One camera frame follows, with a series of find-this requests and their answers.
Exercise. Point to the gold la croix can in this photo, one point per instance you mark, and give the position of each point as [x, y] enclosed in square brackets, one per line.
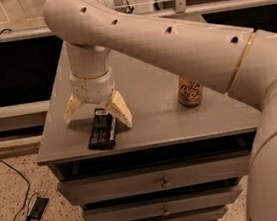
[189, 93]

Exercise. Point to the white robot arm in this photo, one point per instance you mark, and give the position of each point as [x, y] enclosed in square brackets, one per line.
[237, 61]

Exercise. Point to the black rxbar chocolate bar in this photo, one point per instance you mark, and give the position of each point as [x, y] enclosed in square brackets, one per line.
[103, 130]

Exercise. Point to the metal railing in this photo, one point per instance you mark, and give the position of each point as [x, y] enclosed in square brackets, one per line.
[199, 7]

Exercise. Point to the top grey drawer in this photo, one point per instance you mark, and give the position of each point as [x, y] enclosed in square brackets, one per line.
[153, 179]

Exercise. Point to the black power adapter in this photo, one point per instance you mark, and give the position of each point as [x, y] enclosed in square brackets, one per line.
[38, 208]

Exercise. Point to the middle grey drawer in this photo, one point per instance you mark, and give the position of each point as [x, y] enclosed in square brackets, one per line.
[165, 206]

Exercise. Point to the grey drawer cabinet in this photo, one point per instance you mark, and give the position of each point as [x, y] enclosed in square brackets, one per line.
[163, 131]

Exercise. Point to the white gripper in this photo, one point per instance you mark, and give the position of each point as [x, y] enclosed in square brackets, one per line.
[92, 88]

